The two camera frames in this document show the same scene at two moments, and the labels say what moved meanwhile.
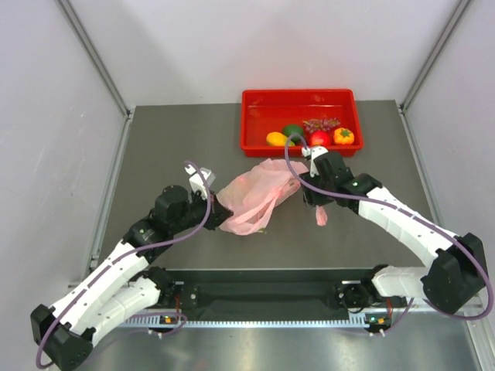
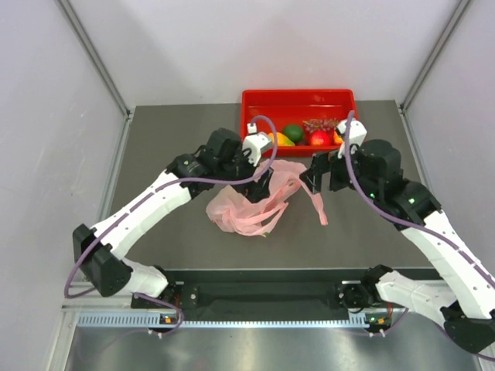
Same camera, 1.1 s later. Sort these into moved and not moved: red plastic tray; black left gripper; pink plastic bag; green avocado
Moved: black left gripper
Not moved: pink plastic bag; green avocado; red plastic tray
